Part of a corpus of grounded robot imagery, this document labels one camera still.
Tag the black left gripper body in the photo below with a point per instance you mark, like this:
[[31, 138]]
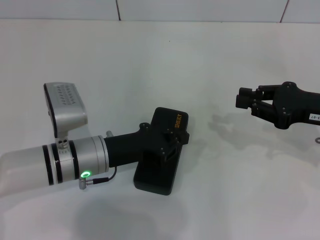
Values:
[[127, 150]]

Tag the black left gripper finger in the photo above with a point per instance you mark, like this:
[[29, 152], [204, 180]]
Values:
[[170, 152], [180, 138]]

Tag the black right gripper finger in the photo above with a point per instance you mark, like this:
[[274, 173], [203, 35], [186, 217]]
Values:
[[263, 110], [243, 98]]

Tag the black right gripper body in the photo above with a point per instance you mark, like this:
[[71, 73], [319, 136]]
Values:
[[295, 107]]

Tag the black glasses case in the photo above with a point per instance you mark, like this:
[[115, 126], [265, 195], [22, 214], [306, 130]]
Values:
[[155, 180]]

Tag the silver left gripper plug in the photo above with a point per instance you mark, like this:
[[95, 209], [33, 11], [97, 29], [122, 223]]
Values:
[[109, 134]]

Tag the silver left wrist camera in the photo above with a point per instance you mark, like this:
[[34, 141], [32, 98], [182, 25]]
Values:
[[67, 110]]

